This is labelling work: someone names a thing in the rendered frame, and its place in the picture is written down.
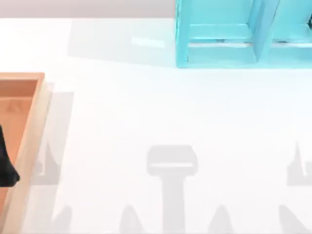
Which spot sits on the light blue rack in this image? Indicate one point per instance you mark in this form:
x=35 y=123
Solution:
x=219 y=31

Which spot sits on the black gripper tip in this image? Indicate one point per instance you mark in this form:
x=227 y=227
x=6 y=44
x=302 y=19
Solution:
x=7 y=170

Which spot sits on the shallow salmon-coloured box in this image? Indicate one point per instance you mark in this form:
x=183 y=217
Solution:
x=22 y=102

